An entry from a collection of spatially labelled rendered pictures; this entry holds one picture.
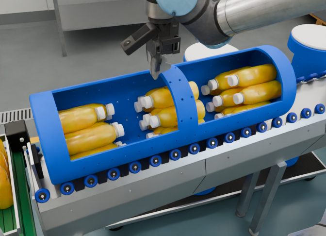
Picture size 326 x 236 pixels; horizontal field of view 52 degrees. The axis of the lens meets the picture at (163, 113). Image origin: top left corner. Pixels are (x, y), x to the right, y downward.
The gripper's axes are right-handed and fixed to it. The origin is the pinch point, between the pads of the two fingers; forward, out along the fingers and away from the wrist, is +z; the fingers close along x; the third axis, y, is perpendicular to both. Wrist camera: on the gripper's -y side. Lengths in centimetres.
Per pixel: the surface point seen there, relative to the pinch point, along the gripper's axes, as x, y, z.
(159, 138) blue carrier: -14.2, -3.6, 13.0
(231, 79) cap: -0.9, 30.5, 8.5
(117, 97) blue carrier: 13.3, -8.0, 15.8
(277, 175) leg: -9, 63, 67
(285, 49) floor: 165, 233, 124
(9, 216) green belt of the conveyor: -9, -51, 34
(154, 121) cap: -6.7, -2.0, 12.7
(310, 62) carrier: 22, 97, 29
